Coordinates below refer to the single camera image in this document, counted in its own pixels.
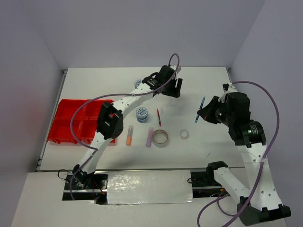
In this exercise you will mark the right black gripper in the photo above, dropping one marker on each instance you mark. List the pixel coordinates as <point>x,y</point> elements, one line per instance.
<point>206,112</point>

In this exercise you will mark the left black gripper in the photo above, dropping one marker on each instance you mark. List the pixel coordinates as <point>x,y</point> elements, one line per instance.
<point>174,91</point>

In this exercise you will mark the blue gel pen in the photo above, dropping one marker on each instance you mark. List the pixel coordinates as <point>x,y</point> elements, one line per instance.
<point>201,106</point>

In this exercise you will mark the red gel pen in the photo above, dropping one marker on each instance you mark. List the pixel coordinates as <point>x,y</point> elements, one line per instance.
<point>158,115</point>

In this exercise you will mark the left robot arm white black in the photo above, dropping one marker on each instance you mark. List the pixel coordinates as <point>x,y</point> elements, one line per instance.
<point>111,116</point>

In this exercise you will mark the far blue white putty jar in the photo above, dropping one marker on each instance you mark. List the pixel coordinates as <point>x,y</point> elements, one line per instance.
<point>137,83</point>

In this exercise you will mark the blue white putty jar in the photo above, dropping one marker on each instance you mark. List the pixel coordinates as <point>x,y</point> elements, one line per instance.
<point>137,83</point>
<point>142,115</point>

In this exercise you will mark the near blue white putty jar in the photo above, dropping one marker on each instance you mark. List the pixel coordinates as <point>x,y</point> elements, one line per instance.
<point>142,115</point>

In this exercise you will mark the small clear tape roll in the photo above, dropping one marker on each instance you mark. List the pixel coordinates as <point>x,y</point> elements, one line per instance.
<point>183,134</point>

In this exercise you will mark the purple glue stick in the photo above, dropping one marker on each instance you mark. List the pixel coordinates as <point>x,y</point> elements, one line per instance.
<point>149,137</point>

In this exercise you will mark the large clear tape roll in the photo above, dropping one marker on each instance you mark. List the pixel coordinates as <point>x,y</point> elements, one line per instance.
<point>160,138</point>

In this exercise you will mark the orange glue stick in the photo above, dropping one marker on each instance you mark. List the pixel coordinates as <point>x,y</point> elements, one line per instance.
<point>129,135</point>

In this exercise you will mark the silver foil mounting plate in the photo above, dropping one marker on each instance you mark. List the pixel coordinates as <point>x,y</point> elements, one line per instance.
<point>149,187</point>

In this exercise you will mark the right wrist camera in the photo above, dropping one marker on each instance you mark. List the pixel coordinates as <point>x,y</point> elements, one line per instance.
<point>229,88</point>

